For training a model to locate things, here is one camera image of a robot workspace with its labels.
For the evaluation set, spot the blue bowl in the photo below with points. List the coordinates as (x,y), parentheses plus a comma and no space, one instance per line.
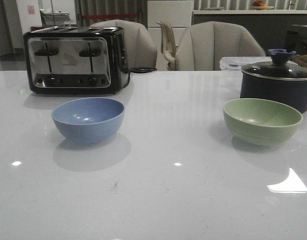
(89,120)

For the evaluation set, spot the green bowl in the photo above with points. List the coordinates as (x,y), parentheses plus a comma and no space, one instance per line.
(261,122)

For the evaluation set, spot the left beige upholstered chair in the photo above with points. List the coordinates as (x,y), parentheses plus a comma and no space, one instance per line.
(140,48)

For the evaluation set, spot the beige upholstered chair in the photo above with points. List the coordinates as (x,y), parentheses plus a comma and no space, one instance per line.
(140,48)
(202,45)

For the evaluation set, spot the beige office chair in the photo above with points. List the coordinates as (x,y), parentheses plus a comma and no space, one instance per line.
(168,46)

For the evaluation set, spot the right beige upholstered chair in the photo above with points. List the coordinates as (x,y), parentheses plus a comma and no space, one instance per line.
(202,45)

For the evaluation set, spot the clear plastic container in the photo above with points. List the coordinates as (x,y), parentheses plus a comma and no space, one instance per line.
(235,63)

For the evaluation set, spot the black and chrome toaster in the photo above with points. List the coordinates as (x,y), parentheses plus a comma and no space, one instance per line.
(76,60)

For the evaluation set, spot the white cabinet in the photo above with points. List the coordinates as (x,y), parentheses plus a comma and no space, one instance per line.
(178,13)

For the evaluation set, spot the dark blue cooking pot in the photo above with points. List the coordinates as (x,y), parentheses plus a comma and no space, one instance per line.
(292,92)

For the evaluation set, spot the glass pot lid blue knob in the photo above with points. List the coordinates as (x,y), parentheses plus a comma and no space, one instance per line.
(278,68)

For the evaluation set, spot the metal cart in background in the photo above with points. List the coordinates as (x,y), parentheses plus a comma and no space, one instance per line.
(54,18)

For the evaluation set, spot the fruit plate on counter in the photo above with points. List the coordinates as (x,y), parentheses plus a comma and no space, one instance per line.
(260,5)

